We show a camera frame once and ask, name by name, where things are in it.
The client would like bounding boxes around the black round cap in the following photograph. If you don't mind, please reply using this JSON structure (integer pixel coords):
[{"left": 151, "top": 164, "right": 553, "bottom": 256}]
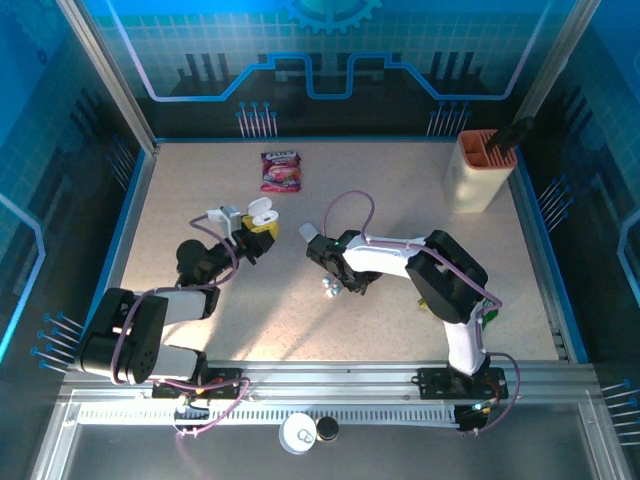
[{"left": 315, "top": 417, "right": 340, "bottom": 444}]

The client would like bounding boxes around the aluminium table side rail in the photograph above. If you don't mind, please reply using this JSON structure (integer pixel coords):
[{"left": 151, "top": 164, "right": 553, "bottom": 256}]
[
  {"left": 89, "top": 142, "right": 161, "bottom": 321},
  {"left": 509, "top": 147, "right": 576, "bottom": 361}
]

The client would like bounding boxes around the white slotted cable duct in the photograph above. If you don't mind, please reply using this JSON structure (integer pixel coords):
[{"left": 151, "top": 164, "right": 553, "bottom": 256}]
[{"left": 77, "top": 405, "right": 461, "bottom": 426}]

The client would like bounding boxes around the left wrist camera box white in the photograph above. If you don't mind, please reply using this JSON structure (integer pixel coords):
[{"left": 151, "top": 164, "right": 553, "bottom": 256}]
[{"left": 207, "top": 204, "right": 244, "bottom": 236}]

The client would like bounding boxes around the purple red candy bag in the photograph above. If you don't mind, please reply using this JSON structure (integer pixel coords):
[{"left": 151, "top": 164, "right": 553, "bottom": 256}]
[{"left": 259, "top": 151, "right": 304, "bottom": 194}]

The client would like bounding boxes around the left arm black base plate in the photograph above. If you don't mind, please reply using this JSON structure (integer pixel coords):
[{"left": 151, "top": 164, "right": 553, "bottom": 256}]
[{"left": 151, "top": 367, "right": 247, "bottom": 401}]

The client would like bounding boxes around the white oval charging case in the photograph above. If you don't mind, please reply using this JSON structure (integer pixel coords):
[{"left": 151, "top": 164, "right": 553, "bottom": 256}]
[{"left": 247, "top": 197, "right": 280, "bottom": 230}]

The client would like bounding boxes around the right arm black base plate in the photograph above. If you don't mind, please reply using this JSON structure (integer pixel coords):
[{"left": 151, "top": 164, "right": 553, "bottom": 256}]
[{"left": 417, "top": 367, "right": 510, "bottom": 401}]

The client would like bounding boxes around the black knife handle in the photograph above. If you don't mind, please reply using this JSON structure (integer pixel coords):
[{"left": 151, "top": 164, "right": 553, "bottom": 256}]
[{"left": 485, "top": 115, "right": 535, "bottom": 154}]

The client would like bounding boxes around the green snack bag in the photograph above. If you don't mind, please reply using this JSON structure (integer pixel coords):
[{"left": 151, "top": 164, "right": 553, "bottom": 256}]
[{"left": 416, "top": 295, "right": 503, "bottom": 332}]

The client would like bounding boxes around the beige utensil holder orange top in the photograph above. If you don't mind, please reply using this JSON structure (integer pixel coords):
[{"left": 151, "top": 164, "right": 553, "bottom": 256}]
[{"left": 441, "top": 129, "right": 519, "bottom": 214}]

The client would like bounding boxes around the white round lid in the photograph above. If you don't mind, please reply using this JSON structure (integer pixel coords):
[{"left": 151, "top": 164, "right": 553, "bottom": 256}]
[{"left": 278, "top": 412, "right": 318, "bottom": 456}]

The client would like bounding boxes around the aluminium frame post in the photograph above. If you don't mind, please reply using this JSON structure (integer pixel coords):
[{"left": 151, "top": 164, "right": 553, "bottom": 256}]
[
  {"left": 53, "top": 0, "right": 161, "bottom": 156},
  {"left": 514, "top": 0, "right": 599, "bottom": 126}
]

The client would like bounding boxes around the aluminium frame rail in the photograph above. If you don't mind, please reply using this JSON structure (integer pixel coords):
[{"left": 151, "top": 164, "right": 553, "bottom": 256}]
[{"left": 59, "top": 360, "right": 601, "bottom": 404}]

